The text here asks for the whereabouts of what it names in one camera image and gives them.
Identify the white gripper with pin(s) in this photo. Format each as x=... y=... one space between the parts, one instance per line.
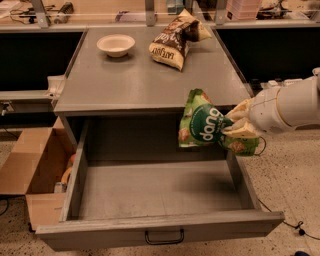
x=264 y=111

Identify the green rice chip bag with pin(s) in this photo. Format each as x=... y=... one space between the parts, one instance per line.
x=203 y=124

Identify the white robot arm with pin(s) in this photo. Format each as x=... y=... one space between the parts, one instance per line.
x=299 y=103

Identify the brown and yellow chip bag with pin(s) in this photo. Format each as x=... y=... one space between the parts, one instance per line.
x=171 y=47

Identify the open grey top drawer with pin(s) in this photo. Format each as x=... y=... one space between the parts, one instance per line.
x=130 y=176

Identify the grey cabinet counter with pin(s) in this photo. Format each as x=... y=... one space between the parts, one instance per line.
x=98 y=84

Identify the white power strip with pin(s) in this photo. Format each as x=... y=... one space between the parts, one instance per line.
x=282 y=83

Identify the pink stacked container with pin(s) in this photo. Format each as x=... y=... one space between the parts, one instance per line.
x=242 y=9

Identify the blue object on floor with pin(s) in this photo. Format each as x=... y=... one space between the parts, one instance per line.
x=301 y=253

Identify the white bowl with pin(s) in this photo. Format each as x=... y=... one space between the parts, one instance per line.
x=116 y=45

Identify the items inside cardboard box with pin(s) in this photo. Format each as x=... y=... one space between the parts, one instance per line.
x=66 y=175

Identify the cardboard box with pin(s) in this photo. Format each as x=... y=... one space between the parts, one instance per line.
x=35 y=169

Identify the black drawer handle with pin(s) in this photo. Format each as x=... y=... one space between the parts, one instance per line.
x=164 y=237

